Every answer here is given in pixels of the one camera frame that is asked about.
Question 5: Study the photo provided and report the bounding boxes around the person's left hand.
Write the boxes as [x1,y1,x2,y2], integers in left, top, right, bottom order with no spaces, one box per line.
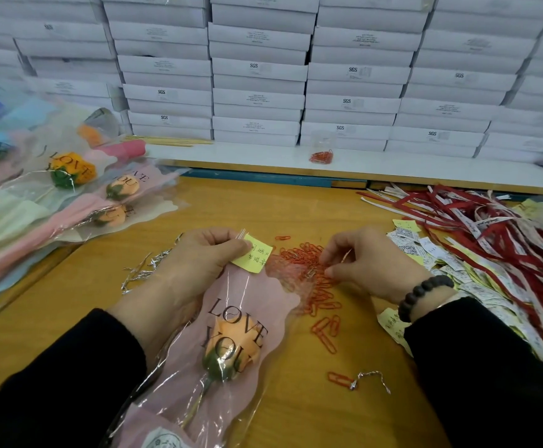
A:
[111,228,252,365]

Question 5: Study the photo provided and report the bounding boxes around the person's right hand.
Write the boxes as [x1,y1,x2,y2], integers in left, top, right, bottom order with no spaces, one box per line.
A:
[320,226,432,306]

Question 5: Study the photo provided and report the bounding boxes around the yellow sticky note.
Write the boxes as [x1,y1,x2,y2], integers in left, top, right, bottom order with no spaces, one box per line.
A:
[231,232,275,275]

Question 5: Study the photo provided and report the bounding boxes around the pink orange flower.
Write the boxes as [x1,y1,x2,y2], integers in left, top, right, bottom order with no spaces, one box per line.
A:
[111,264,303,448]

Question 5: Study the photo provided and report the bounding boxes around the pile of yellow white tags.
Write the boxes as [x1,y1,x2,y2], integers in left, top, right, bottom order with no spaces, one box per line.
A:
[376,195,543,370]

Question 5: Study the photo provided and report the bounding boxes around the pile of red ribbons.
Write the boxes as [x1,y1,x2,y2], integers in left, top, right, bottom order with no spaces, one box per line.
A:
[358,184,543,377]

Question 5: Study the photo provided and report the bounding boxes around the pile of flowers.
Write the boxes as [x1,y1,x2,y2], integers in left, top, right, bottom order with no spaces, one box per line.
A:
[0,72,187,304]

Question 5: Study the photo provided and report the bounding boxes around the person's right forearm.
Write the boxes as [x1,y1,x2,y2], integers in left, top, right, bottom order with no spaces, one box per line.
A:
[404,296,543,448]

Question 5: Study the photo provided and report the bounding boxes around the person's left forearm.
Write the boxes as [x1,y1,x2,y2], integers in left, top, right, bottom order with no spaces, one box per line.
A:
[0,307,151,448]

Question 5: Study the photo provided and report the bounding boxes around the pile of silver twist ties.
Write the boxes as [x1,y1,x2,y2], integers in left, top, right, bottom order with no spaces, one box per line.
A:
[120,236,184,297]

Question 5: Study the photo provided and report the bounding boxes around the pile of orange paper clips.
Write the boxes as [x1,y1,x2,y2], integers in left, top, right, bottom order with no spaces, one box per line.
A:
[273,234,359,390]

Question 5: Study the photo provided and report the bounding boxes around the long white board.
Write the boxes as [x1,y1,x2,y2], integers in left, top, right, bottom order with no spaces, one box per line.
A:
[150,141,543,195]

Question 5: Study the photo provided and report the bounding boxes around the small bag of red clips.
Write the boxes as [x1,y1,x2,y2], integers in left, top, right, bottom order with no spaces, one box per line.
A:
[309,138,335,165]

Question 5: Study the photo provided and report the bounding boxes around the wooden sticks bundle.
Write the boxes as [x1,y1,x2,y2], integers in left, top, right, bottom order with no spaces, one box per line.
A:
[136,137,215,147]

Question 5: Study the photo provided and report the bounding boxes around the black bead bracelet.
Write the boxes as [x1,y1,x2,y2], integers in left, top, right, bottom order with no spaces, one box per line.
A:
[399,275,456,324]

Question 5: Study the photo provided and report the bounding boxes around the wall of stacked white boxes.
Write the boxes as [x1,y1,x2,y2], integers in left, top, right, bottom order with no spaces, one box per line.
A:
[0,0,543,166]

